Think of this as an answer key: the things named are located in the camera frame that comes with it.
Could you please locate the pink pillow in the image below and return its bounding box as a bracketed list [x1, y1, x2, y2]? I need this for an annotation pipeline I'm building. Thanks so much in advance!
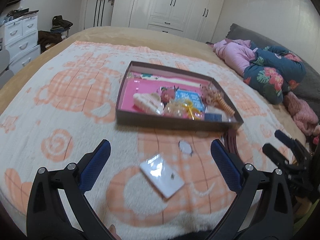
[212, 39, 255, 77]

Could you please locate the beige dotted ribbon bow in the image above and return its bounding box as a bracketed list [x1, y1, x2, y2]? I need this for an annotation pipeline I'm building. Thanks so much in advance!
[200, 85, 223, 106]

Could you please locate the maroon hair claw clip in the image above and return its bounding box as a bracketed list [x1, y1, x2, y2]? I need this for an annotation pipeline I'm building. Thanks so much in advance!
[223, 129, 240, 157]

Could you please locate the grey headboard cushion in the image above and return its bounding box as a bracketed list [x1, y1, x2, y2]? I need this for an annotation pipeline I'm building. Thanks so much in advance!
[225, 23, 319, 118]

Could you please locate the white orange plush blanket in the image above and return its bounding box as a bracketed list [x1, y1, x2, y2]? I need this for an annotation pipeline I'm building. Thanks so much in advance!
[1, 42, 293, 239]

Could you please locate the blue rectangular box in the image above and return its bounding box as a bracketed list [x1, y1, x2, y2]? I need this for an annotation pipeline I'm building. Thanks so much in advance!
[204, 113, 222, 122]

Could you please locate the brown shallow cardboard tray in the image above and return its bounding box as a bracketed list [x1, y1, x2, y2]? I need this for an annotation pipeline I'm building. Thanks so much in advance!
[116, 61, 244, 132]

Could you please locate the white earring card packet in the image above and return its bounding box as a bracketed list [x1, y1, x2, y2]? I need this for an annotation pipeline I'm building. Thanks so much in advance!
[139, 154, 185, 199]

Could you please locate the white built-in wardrobe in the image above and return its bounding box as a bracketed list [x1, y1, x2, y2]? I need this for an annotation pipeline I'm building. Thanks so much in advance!
[111, 0, 224, 43]

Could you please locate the clear pearl flower clip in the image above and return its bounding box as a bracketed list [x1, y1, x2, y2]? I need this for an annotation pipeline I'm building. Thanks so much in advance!
[164, 101, 186, 118]

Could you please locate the white drawer cabinet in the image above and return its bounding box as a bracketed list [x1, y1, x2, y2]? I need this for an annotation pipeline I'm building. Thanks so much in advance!
[1, 11, 41, 74]

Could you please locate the cream white claw clip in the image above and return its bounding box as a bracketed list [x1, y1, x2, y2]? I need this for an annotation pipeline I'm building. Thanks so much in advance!
[133, 93, 164, 115]

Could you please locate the person's left hand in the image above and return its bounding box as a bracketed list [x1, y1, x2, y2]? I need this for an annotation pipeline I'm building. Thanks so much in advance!
[108, 224, 121, 240]

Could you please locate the pink fluffy blanket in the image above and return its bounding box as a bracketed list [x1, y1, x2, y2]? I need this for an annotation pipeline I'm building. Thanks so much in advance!
[283, 92, 319, 136]

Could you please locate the dark clothes pile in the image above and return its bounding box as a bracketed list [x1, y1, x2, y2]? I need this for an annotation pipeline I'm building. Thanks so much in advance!
[37, 15, 73, 53]

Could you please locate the peach spiral hair tie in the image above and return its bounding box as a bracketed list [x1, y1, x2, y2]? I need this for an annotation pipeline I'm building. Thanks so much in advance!
[215, 93, 236, 118]

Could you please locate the tan bed sheet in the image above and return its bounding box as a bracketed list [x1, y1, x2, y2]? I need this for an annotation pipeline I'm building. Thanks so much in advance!
[0, 25, 308, 143]

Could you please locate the floral navy quilt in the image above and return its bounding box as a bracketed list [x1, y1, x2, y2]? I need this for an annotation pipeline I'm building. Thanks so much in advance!
[244, 46, 305, 105]

